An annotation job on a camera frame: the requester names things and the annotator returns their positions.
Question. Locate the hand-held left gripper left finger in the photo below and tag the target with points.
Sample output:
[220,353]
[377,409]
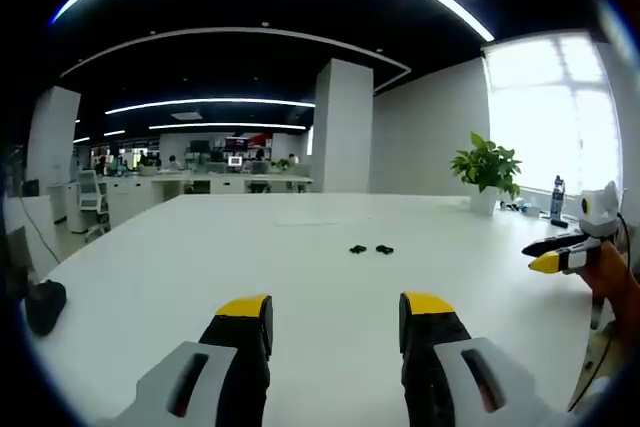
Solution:
[210,372]

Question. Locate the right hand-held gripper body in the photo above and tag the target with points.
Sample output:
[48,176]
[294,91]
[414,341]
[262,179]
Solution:
[600,217]

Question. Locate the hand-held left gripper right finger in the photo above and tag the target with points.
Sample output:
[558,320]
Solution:
[450,372]

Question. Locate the black plastic buckle part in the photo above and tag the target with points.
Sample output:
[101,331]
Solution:
[357,248]
[384,249]

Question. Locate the blue bottle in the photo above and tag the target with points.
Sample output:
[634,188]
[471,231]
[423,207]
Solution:
[558,199]

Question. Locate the small clutter on table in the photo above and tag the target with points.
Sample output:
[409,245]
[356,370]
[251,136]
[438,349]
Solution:
[522,208]

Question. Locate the green potted plant white pot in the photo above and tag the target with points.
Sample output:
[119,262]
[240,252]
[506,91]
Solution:
[485,167]

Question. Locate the large bright window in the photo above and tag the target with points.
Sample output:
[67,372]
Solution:
[550,112]

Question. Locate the dark cloth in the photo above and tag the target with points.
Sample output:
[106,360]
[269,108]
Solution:
[45,307]

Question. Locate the row of white office desks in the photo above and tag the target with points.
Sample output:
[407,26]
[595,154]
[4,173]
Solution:
[210,183]

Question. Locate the white office chair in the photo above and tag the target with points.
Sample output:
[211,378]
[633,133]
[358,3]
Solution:
[92,197]

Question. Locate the computer monitor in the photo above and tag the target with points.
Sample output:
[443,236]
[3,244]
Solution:
[234,161]

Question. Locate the straight ceiling light strip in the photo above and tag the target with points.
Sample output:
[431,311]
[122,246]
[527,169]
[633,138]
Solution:
[210,103]
[227,125]

